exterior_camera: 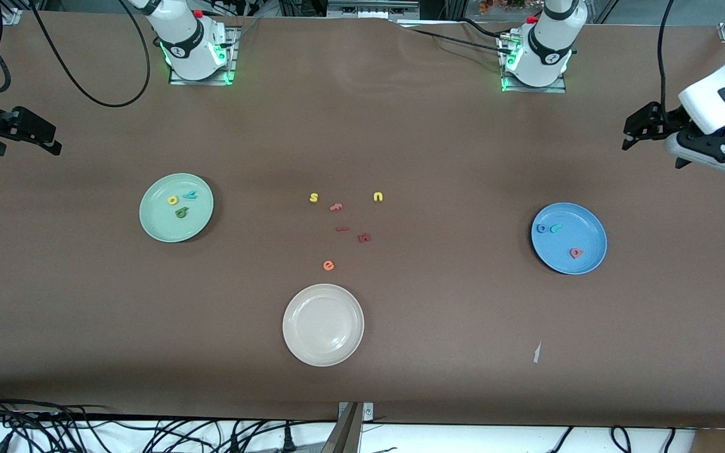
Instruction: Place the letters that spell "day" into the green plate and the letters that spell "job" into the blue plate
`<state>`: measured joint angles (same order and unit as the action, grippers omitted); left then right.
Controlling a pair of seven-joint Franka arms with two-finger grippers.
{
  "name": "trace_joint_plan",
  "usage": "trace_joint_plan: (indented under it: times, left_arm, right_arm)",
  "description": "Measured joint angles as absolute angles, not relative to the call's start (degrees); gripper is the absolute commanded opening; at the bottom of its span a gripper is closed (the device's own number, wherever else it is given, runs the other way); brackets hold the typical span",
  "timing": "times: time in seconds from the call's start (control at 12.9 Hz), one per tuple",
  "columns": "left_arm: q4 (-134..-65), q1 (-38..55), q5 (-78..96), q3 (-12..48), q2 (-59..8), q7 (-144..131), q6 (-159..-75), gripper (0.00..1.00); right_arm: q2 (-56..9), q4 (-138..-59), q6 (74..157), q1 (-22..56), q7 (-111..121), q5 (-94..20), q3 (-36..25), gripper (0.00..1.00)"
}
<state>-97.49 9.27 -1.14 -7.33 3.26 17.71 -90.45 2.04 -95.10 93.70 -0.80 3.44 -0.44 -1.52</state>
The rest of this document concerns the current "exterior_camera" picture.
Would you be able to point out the light green plate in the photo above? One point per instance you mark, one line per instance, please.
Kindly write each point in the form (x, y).
(161, 220)

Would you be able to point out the green letter g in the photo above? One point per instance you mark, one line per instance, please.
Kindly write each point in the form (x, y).
(179, 214)

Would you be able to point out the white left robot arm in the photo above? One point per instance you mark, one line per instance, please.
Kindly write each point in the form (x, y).
(551, 44)

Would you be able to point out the beige plate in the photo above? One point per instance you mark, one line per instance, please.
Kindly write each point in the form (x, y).
(323, 325)

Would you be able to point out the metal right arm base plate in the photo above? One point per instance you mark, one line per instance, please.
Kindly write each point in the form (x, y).
(231, 44)

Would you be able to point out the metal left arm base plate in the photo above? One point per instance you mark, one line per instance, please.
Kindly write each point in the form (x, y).
(532, 89)

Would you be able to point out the black power plug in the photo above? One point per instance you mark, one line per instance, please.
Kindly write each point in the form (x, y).
(287, 440)

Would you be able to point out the grey metal bar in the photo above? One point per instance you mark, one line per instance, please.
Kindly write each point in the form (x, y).
(343, 434)

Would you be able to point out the small white paper scrap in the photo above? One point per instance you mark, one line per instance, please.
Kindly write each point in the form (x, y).
(537, 352)

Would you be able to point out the small metal bracket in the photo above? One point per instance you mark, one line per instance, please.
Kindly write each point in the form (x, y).
(369, 412)

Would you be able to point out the blue plate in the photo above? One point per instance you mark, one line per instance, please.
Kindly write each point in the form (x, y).
(570, 236)

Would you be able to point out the pink letter p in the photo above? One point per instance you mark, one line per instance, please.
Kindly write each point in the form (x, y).
(573, 255)

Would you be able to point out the aluminium frame profile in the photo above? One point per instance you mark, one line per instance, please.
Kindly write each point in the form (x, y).
(369, 9)

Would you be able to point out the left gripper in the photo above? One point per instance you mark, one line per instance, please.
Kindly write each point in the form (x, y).
(666, 120)

